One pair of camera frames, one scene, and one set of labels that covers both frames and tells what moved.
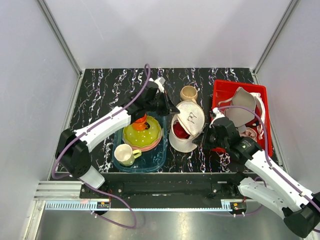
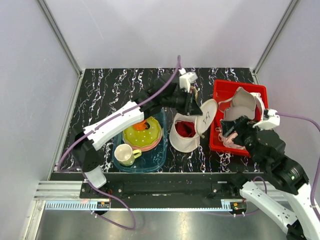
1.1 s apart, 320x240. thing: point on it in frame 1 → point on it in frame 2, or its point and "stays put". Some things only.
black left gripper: [169, 108] → [190, 107]
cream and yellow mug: [124, 155] stays put
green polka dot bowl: [144, 138] stays put
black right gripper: [202, 139] → [245, 124]
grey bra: [241, 117] stays put
